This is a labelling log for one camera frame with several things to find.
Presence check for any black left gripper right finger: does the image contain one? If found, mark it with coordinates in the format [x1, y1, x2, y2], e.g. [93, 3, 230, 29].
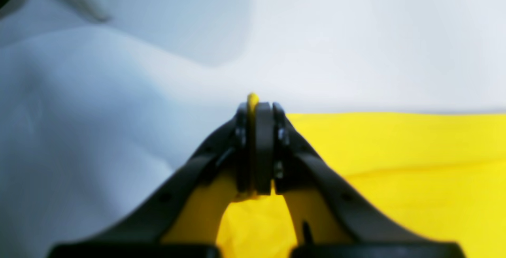
[253, 102, 465, 258]

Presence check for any yellow T-shirt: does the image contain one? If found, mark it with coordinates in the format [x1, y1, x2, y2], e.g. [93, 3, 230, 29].
[215, 92, 506, 258]

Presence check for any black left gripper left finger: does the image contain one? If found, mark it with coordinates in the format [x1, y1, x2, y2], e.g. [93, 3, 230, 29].
[49, 103, 251, 258]

